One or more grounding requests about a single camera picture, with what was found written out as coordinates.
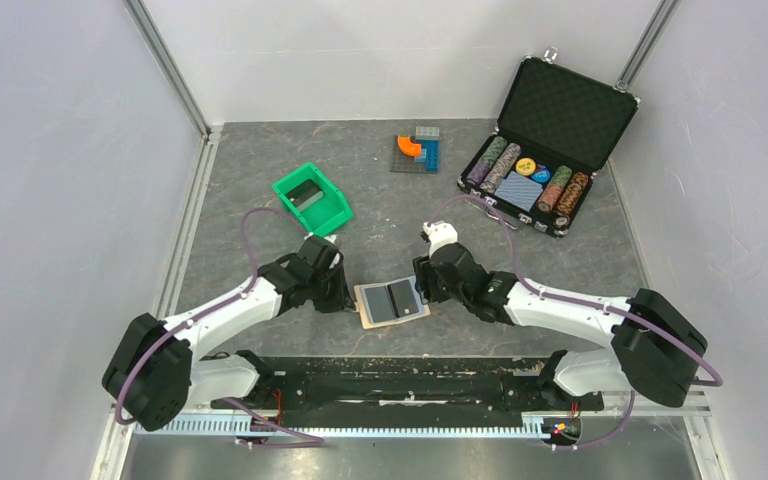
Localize beige leather card holder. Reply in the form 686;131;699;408
354;276;431;329

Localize dark card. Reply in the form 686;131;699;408
286;179;324;212

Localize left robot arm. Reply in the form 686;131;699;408
101;235;354;431

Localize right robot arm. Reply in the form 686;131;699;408
413;243;708;408

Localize grey card in holder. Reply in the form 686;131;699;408
363;285;397;324

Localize blue playing card deck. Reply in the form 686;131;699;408
494;173;544;212

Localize green plastic bin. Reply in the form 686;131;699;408
272;162;354;237

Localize pink grey chip stack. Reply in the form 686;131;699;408
479;143;522;194

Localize grey lego baseplate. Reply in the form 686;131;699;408
389;145;440;174

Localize purple green chip stack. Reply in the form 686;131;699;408
466;136;508;185

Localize blue lego bricks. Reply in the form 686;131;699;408
415;140;440;174

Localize orange curved lego piece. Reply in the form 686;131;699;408
397;135;423;158

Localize green red chip stack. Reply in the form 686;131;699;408
537;166;573;212

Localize yellow dealer chip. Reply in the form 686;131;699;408
515;157;538;177

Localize blue dealer chip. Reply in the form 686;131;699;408
530;168;552;184

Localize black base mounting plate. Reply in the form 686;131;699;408
232;350;604;428

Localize grey lego brick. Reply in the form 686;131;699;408
413;126;440;141

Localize orange black chip stack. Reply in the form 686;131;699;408
554;172;590;228

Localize black poker chip case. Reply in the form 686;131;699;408
456;55;640;238

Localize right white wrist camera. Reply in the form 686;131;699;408
422;221;458;257

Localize white slotted cable duct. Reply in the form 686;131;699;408
153;411;582;441

